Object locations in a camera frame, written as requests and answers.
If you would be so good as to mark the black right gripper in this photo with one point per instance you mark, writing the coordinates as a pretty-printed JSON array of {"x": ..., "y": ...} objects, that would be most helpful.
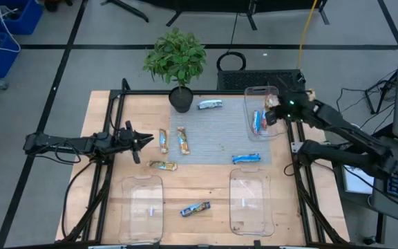
[{"x": 294, "y": 105}]

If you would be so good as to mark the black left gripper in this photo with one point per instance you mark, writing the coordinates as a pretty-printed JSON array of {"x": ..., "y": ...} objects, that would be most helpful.
[{"x": 126, "y": 140}]

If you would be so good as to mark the teal and orange granola bar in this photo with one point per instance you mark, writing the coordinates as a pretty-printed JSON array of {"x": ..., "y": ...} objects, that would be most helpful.
[{"x": 163, "y": 141}]

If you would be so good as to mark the tan and red granola bar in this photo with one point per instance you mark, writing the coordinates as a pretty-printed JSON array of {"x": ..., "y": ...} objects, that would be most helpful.
[{"x": 271, "y": 102}]

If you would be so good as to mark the green and orange granola bar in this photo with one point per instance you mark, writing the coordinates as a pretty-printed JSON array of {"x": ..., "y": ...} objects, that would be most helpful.
[{"x": 163, "y": 165}]

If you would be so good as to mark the clear plastic bin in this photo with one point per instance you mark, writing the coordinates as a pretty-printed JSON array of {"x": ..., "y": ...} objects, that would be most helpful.
[
  {"x": 237, "y": 207},
  {"x": 254, "y": 91},
  {"x": 126, "y": 207}
]

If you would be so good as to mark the light blue granola bar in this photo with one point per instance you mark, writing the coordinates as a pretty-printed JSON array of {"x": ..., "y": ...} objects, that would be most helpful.
[{"x": 246, "y": 158}]

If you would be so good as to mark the oatmeal raisin granola bar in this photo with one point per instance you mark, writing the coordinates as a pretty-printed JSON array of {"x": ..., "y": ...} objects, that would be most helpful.
[{"x": 195, "y": 209}]

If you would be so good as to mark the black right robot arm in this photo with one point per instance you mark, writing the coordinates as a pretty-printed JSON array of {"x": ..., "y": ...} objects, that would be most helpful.
[{"x": 340, "y": 121}]

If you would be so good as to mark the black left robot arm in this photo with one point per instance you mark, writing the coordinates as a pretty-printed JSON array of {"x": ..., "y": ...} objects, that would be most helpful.
[{"x": 64, "y": 143}]

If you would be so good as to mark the black perforated computer tower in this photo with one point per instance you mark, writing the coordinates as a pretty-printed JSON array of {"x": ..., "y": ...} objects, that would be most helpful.
[{"x": 254, "y": 79}]

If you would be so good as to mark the grey mesh mat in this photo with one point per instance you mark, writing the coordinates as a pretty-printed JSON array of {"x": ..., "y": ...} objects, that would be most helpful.
[{"x": 216, "y": 135}]

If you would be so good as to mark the black floor stand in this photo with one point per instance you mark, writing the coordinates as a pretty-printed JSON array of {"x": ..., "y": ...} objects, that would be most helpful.
[{"x": 375, "y": 100}]

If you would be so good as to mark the green potted plant black pot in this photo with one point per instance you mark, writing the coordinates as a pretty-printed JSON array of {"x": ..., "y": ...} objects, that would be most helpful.
[{"x": 176, "y": 58}]

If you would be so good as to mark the white booklet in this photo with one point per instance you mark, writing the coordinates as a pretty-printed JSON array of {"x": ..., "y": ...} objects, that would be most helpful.
[{"x": 358, "y": 183}]

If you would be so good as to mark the black partition screen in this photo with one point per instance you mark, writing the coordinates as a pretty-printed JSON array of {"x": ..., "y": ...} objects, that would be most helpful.
[{"x": 219, "y": 4}]

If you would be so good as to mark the black aluminium table frame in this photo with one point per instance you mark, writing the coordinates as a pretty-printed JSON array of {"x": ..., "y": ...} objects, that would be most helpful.
[{"x": 143, "y": 92}]

